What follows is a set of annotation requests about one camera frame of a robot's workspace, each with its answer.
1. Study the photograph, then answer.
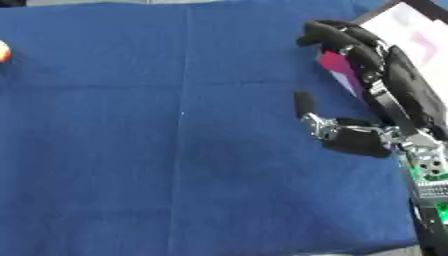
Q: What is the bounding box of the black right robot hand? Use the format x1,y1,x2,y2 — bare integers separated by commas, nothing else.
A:
292,19,448,159

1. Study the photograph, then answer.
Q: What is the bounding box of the pink and white block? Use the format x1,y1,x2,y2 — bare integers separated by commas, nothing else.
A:
315,49,368,98

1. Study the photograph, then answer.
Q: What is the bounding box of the orange and yellow toy fruit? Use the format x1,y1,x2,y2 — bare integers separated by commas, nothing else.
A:
0,39,14,65

